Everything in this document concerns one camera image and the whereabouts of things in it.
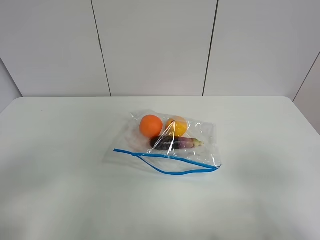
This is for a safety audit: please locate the clear zip bag blue seal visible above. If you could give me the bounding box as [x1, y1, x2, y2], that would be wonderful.
[104, 110, 222, 176]

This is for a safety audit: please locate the orange fruit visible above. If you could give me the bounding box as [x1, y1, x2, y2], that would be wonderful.
[139, 114, 163, 138]

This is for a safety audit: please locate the yellow fruit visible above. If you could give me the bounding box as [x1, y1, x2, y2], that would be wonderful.
[165, 116, 188, 137]

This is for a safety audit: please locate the purple eggplant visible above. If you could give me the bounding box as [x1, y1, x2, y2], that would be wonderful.
[149, 135, 203, 151]

